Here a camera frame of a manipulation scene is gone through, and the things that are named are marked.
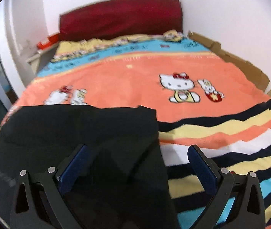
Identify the dark red headboard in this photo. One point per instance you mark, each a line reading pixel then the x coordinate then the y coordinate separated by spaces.
pixel 114 18

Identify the black hooded puffer jacket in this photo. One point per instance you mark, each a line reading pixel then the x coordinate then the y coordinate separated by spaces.
pixel 123 183

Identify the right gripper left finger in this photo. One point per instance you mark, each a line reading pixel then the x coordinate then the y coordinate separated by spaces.
pixel 55 181

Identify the white nightstand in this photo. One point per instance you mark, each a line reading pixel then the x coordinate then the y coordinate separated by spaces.
pixel 38 61

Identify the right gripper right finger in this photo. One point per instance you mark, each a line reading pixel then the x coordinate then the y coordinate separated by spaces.
pixel 236 200

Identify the Hello Kitty striped blanket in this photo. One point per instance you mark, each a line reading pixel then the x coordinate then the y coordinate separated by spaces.
pixel 199 100

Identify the red box on nightstand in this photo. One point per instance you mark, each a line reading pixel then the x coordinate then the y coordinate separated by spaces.
pixel 49 41

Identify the brown cardboard sheet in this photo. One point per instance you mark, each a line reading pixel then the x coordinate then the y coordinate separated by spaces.
pixel 252 73

